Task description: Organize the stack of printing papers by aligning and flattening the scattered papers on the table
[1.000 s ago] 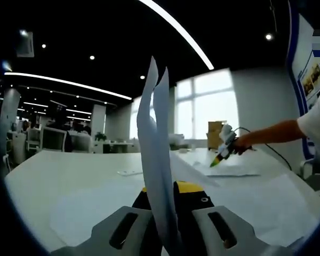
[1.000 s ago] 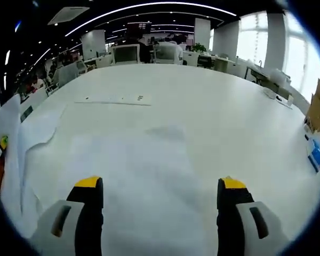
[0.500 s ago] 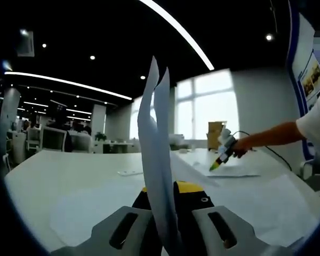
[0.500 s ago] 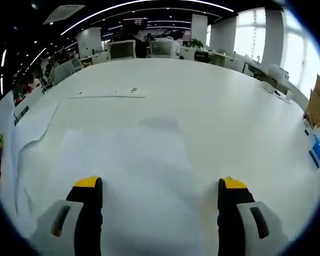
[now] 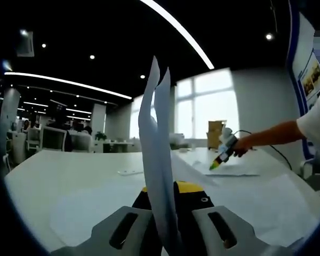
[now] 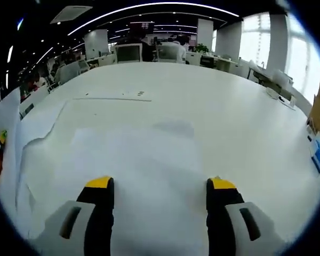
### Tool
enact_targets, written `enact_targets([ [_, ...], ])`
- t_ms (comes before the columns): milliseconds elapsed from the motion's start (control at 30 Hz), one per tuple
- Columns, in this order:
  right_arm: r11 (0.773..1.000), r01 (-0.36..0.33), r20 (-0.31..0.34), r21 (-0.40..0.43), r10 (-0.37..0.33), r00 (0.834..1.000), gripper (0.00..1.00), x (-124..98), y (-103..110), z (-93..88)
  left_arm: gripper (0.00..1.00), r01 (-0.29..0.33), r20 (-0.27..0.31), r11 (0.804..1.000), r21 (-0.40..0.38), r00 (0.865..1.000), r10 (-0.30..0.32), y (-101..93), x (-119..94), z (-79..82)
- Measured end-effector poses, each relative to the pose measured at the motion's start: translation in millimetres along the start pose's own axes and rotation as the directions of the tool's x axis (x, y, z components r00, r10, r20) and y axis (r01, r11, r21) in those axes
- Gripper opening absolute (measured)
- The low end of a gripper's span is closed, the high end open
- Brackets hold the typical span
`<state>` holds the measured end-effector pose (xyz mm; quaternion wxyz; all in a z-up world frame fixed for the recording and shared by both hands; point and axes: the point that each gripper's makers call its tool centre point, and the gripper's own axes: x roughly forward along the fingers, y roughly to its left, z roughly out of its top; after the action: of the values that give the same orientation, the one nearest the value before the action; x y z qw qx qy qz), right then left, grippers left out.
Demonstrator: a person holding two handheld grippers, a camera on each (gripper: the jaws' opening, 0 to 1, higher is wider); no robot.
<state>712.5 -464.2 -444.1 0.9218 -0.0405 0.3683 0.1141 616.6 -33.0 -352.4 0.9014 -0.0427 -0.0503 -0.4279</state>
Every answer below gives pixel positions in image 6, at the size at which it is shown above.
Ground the white table power strip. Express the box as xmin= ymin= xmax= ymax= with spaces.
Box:
xmin=71 ymin=90 xmax=153 ymax=103

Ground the smaller bright window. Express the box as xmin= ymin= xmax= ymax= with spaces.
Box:
xmin=239 ymin=12 xmax=272 ymax=62

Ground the small white box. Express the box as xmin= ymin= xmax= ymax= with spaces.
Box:
xmin=265 ymin=86 xmax=281 ymax=100

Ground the long ceiling light strip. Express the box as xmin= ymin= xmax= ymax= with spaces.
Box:
xmin=67 ymin=2 xmax=241 ymax=36

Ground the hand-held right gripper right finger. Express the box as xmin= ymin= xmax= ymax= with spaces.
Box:
xmin=206 ymin=175 xmax=286 ymax=256

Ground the grey high-back office chair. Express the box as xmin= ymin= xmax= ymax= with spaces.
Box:
xmin=54 ymin=60 xmax=91 ymax=85

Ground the large bright window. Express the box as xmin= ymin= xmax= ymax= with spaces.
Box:
xmin=289 ymin=15 xmax=320 ymax=103

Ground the white printing paper sheet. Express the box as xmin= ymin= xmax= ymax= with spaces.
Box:
xmin=0 ymin=87 xmax=22 ymax=222

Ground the hanging red display screen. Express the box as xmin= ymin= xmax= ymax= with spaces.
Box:
xmin=129 ymin=21 xmax=156 ymax=35

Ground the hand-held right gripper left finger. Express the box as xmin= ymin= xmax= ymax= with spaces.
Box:
xmin=39 ymin=175 xmax=115 ymax=256

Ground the white table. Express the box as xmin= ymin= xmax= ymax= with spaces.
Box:
xmin=0 ymin=61 xmax=320 ymax=250

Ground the white mesh office chair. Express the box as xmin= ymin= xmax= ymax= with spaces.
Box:
xmin=155 ymin=44 xmax=187 ymax=64
xmin=114 ymin=43 xmax=142 ymax=64

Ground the ceiling air conditioner vent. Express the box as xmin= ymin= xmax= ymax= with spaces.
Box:
xmin=50 ymin=5 xmax=93 ymax=25

